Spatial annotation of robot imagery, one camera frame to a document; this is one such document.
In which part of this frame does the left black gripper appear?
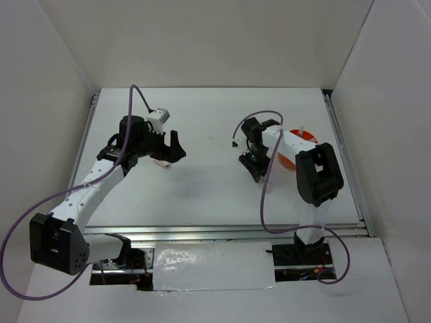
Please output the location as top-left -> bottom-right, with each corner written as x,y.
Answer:
134,124 -> 186,164

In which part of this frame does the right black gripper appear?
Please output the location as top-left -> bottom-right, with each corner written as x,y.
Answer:
239,145 -> 273,182

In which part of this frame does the pink white mini stapler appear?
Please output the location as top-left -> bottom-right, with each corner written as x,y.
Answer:
154,160 -> 170,169

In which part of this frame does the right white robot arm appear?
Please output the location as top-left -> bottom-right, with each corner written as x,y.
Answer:
237,115 -> 344,264

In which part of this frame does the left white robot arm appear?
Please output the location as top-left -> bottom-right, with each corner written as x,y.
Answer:
30,109 -> 186,276

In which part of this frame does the orange round divided container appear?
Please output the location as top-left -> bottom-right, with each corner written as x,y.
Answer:
277,129 -> 318,172

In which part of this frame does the white cover plate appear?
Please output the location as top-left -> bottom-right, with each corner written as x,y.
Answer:
153,242 -> 276,291

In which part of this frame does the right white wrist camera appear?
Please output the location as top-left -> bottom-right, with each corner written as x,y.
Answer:
232,137 -> 239,147

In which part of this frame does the aluminium frame rail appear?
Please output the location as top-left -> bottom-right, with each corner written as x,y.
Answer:
74,88 -> 368,240

